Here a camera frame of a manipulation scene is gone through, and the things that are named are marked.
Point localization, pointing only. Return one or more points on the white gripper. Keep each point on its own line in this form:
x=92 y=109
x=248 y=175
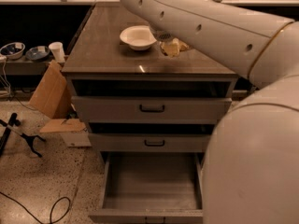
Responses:
x=163 y=36

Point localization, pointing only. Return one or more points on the crushed orange can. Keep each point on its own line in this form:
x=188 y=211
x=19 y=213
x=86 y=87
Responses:
x=183 y=46

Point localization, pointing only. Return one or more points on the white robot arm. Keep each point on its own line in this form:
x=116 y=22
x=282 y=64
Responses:
x=251 y=167

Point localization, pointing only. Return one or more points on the white bowl on counter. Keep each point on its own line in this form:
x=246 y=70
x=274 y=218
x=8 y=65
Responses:
x=138 y=37

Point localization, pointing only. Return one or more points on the grey drawer cabinet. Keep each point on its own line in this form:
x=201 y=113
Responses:
x=101 y=65

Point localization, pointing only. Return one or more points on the top grey drawer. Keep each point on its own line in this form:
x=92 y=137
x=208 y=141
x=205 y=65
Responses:
x=151 y=110

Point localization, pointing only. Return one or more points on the grey drawer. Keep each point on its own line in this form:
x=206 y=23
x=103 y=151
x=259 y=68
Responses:
x=151 y=110
x=150 y=188
x=149 y=142

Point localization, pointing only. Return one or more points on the middle grey drawer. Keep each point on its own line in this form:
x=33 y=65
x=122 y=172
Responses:
x=149 y=142

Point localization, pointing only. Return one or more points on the bottom grey drawer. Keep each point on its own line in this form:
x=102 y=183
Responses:
x=150 y=188

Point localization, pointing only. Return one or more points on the white paper cup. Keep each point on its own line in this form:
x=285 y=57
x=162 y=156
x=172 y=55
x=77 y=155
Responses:
x=57 y=50

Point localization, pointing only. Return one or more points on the white cardboard box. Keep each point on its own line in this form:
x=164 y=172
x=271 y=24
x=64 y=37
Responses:
x=73 y=131

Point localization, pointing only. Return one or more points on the brown cardboard sheet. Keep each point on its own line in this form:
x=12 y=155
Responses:
x=52 y=97

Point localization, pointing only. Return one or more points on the grey side shelf left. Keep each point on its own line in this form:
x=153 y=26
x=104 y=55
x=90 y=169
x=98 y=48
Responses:
x=24 y=67

